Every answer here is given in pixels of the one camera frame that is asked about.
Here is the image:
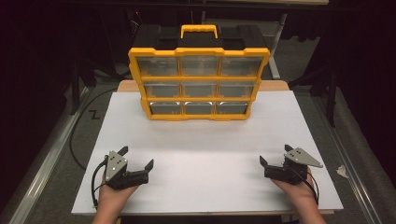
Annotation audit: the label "black stand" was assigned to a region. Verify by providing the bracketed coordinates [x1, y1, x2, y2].
[68, 57, 98, 117]
[289, 63, 340, 129]

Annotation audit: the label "long black floor cable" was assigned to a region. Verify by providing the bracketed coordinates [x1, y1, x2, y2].
[68, 87, 120, 172]

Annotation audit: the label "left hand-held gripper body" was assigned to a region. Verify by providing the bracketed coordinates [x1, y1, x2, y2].
[104, 150, 150, 190]

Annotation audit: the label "set of clear plastic drawers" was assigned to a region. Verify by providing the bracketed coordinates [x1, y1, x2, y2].
[136, 56, 264, 116]

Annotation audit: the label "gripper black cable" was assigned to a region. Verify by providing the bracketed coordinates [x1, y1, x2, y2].
[286, 164, 320, 206]
[90, 154, 110, 210]

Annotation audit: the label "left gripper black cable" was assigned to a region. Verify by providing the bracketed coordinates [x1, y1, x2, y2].
[90, 154, 110, 210]

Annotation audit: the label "white table sheet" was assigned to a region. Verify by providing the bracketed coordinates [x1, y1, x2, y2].
[70, 91, 345, 216]

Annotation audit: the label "grey metal pole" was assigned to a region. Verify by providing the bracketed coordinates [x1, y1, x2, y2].
[267, 13, 289, 80]

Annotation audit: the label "person's right hand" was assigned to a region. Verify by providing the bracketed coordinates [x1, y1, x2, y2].
[269, 167, 319, 208]

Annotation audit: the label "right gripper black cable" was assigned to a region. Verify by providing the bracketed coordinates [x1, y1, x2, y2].
[286, 164, 320, 206]

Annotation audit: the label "person's left hand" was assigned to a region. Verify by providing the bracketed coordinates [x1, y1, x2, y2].
[98, 174, 140, 209]

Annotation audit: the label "crumpled white paper scrap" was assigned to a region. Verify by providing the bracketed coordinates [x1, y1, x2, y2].
[335, 164, 350, 180]

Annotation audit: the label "metal floor rail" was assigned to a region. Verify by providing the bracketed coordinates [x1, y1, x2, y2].
[7, 86, 92, 224]
[312, 95, 385, 224]

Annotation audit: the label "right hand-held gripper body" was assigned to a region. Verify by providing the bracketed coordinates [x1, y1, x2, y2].
[262, 147, 324, 186]

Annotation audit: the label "yellow and black drawer organizer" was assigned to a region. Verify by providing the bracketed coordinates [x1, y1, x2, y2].
[128, 23, 271, 121]

